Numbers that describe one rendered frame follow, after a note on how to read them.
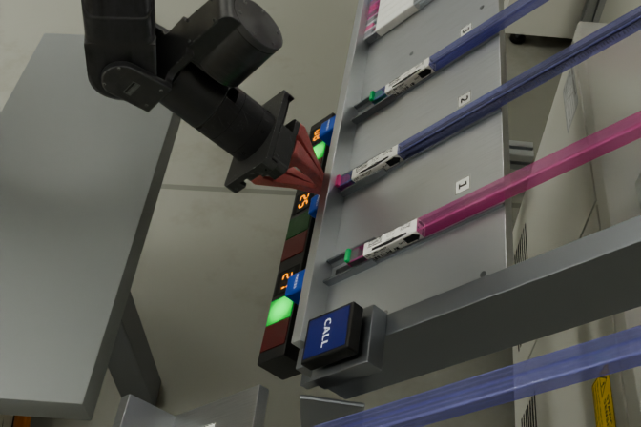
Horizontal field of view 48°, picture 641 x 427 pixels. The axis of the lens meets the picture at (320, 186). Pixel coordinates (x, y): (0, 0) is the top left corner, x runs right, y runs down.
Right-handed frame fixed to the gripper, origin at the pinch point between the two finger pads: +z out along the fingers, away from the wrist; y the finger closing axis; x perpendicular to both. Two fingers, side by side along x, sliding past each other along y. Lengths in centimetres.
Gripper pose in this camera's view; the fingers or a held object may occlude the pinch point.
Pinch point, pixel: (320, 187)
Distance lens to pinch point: 76.2
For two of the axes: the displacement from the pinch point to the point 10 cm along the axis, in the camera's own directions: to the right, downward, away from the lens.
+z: 7.1, 5.4, 4.5
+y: 1.5, -7.4, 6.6
